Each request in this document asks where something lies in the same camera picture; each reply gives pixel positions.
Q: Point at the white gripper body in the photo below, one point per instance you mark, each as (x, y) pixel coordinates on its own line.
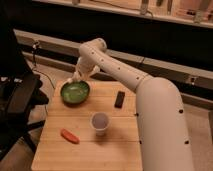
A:
(84, 73)

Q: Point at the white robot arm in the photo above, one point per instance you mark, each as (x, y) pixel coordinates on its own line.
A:
(159, 106)

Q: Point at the green ceramic bowl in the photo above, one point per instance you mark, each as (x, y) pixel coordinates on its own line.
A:
(75, 92)

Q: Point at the black rectangular block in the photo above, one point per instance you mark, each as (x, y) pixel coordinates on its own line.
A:
(119, 99)

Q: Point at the orange carrot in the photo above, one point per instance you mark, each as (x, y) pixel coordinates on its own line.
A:
(69, 136)

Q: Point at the wooden table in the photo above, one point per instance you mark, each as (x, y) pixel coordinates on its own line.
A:
(117, 150)

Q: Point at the black office chair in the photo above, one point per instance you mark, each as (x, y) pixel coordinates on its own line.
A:
(19, 93)

